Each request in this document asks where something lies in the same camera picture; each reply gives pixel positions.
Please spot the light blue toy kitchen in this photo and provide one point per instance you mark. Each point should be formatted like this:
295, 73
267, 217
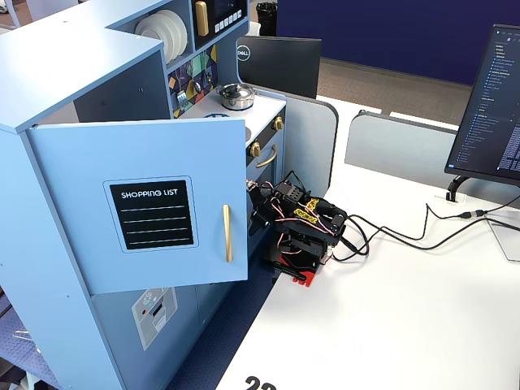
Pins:
48, 69

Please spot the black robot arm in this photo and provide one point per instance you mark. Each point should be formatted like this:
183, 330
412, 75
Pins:
310, 239

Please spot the grey flat plate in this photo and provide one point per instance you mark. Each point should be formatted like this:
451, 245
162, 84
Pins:
505, 239

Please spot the black trash bin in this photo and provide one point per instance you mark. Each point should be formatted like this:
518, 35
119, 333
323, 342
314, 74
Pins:
267, 18

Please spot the black Dell monitor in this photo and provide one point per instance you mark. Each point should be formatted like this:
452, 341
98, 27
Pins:
280, 65

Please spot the red arm base mount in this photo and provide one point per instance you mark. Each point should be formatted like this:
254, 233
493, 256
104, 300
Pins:
306, 278

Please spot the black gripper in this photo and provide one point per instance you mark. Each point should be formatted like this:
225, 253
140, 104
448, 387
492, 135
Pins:
260, 209

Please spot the blue shopping list cabinet door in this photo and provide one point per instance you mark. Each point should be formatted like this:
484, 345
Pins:
81, 162

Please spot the gold oven knob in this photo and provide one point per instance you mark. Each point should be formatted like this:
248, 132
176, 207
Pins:
278, 123
255, 149

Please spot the black table clamp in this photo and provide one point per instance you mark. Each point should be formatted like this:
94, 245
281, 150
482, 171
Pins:
284, 266

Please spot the grey rounded desk divider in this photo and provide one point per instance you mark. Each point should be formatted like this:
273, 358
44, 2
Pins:
310, 138
398, 146

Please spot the white toy plate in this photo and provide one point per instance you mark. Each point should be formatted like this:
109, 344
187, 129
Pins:
148, 30
176, 34
183, 34
168, 34

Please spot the grey toy sink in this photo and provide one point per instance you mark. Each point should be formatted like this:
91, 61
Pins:
248, 134

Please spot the silver toy spatula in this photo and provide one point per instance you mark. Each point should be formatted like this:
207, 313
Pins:
182, 97

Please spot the dark blue partition panel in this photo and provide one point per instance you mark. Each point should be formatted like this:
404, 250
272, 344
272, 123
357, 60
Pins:
398, 32

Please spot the monitor showing dark code screen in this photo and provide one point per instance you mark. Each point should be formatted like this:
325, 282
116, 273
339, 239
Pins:
487, 113

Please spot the silver pot lid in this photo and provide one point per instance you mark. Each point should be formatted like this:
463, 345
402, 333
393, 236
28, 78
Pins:
235, 91

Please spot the ice dispenser sticker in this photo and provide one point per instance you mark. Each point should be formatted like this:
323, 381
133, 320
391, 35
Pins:
156, 315

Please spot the silver toy hanging utensil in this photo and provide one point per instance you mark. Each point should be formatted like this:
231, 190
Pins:
209, 75

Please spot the silver toy pot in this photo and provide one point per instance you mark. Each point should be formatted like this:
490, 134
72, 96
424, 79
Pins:
235, 103

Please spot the colourful mosaic backsplash panel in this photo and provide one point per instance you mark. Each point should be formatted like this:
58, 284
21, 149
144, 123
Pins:
185, 79

